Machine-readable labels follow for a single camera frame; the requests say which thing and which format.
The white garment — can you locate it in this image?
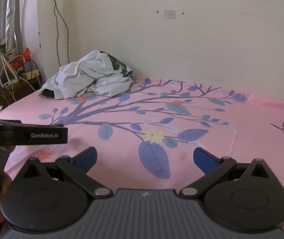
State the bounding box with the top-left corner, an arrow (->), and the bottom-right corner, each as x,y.
39,50 -> 133,100

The person's left hand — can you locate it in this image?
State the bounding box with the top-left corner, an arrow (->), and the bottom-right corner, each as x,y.
0,145 -> 16,226

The cluttered side table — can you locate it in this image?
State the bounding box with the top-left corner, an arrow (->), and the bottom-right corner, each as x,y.
0,42 -> 42,110

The red plastic bag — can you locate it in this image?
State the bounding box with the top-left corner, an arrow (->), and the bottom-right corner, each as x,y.
9,48 -> 32,70

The pink floral bed sheet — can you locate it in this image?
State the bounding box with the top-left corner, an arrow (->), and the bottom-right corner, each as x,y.
0,77 -> 284,190

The grey window curtain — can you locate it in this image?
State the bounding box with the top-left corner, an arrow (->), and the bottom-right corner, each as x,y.
0,0 -> 40,54

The black wall cable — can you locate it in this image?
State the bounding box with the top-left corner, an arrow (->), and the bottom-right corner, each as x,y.
49,0 -> 71,67

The pink wall sticker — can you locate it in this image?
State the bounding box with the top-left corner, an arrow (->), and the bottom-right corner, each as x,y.
165,10 -> 176,19

